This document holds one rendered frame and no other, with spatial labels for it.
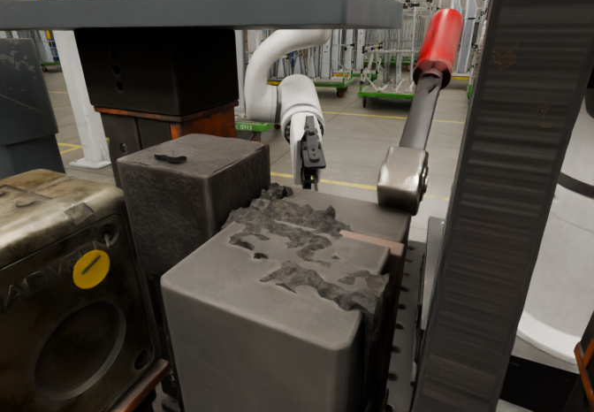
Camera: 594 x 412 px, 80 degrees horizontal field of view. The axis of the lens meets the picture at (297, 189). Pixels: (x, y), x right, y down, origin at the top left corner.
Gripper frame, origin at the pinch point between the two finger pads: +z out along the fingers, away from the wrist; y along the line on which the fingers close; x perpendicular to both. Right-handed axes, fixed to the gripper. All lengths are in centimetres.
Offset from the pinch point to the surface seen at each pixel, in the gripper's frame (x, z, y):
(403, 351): 11.9, 19.9, -17.1
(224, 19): -8.3, 20.7, 31.8
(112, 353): -14.9, 32.4, 19.7
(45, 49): -738, -1199, -426
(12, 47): -34.2, -1.3, 22.7
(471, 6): 455, -767, -204
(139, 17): -13.5, 17.7, 31.1
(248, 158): -7.3, 28.3, 28.4
